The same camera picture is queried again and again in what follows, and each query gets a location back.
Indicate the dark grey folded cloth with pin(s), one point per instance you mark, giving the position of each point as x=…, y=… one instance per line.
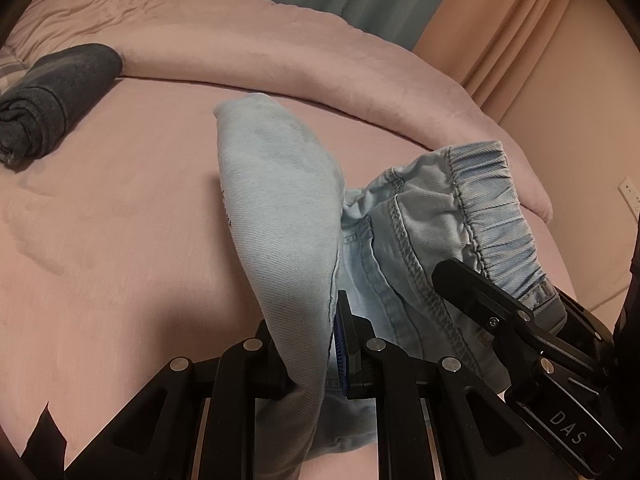
x=55, y=95

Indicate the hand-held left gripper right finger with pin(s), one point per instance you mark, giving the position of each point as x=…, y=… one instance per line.
x=342, y=345

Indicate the pink duvet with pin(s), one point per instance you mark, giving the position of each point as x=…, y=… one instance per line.
x=280, y=45

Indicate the pink bed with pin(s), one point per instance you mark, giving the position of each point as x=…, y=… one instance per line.
x=115, y=210

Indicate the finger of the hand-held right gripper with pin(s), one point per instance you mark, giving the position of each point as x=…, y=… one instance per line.
x=585, y=320
x=480, y=295

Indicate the white wall outlet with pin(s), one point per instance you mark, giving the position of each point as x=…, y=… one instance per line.
x=631, y=199

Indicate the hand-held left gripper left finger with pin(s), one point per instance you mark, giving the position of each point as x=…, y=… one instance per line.
x=240, y=365

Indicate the light blue denim pants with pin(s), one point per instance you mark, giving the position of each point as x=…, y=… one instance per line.
x=295, y=220

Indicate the beige curtain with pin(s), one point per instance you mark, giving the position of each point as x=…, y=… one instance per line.
x=505, y=25

